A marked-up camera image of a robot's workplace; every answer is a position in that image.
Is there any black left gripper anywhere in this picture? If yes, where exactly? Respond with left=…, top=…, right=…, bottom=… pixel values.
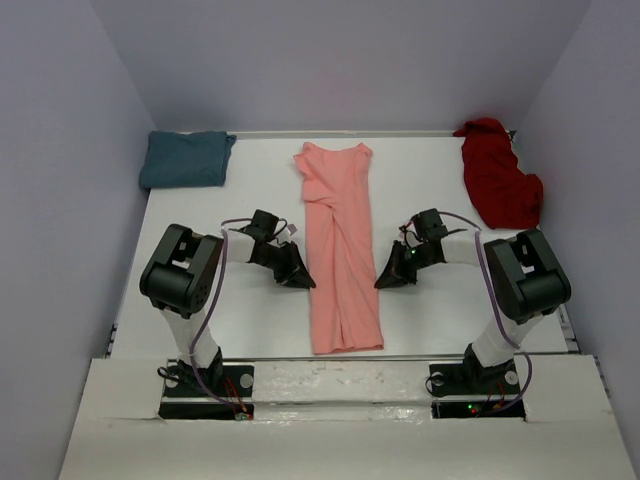
left=255, top=242, right=314, bottom=292

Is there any folded teal t-shirt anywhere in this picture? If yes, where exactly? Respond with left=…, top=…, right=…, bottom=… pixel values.
left=139, top=131, right=237, bottom=189

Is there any crumpled red t-shirt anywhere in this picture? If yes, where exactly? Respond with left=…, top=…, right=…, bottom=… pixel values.
left=454, top=117, right=544, bottom=230

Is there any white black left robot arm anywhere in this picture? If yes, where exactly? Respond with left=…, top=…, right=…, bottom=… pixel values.
left=139, top=210, right=316, bottom=403

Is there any pink t-shirt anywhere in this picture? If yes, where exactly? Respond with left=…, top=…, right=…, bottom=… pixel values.
left=294, top=142, right=384, bottom=355

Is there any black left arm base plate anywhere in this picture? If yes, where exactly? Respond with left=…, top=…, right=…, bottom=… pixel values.
left=157, top=361, right=255, bottom=421

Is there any white table edge rail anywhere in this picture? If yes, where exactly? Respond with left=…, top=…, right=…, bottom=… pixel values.
left=230, top=130, right=454, bottom=140

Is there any aluminium front rail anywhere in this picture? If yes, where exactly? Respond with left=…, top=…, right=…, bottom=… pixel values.
left=223, top=355, right=437, bottom=363

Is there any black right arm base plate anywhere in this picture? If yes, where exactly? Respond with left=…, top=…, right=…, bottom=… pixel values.
left=425, top=361, right=526, bottom=420

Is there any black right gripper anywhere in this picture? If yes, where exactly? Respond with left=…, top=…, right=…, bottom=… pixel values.
left=376, top=239, right=437, bottom=289

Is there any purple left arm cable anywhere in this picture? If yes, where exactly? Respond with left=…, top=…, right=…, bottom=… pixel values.
left=192, top=215, right=251, bottom=411

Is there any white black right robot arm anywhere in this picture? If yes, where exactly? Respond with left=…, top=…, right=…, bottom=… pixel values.
left=375, top=209, right=571, bottom=398

